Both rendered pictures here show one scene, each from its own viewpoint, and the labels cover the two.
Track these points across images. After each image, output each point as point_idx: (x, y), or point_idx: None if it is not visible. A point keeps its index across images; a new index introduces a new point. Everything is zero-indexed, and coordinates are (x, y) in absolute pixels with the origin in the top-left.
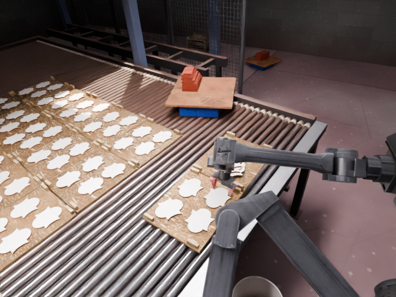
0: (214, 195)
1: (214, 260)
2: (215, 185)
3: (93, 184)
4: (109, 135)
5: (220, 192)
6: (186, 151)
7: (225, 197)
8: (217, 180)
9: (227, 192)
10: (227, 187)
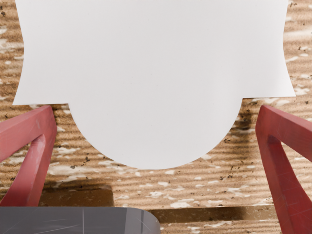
0: (204, 17)
1: None
2: (260, 145)
3: None
4: None
5: (160, 92)
6: None
7: (63, 65)
8: (272, 216)
9: (93, 135)
10: (147, 191)
